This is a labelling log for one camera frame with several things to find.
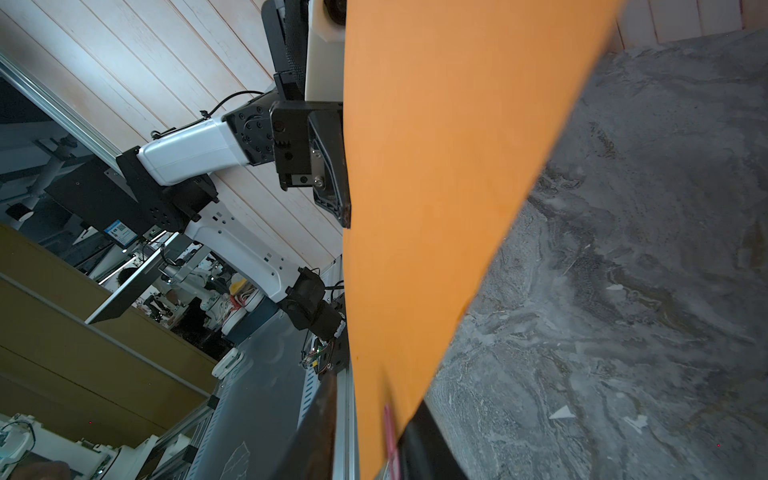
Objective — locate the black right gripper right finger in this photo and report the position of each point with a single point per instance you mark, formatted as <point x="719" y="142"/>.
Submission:
<point x="423" y="452"/>

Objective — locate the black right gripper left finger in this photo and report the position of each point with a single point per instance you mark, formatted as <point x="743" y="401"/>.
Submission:
<point x="311" y="452"/>

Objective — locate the orange paper document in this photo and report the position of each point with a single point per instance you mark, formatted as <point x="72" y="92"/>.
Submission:
<point x="451" y="109"/>

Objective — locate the white sneakers on floor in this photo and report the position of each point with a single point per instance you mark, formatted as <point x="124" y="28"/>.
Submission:
<point x="243" y="299"/>

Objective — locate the pink paperclip edge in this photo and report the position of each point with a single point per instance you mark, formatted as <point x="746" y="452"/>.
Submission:
<point x="393" y="464"/>

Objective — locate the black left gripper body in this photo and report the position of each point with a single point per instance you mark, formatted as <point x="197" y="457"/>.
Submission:
<point x="289" y="121"/>

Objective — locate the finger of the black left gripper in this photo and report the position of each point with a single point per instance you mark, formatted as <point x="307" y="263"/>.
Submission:
<point x="331" y="188"/>

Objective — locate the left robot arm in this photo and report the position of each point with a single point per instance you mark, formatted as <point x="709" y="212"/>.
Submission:
<point x="171" y="175"/>

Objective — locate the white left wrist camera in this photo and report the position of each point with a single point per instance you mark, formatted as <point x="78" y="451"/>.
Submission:
<point x="324" y="80"/>

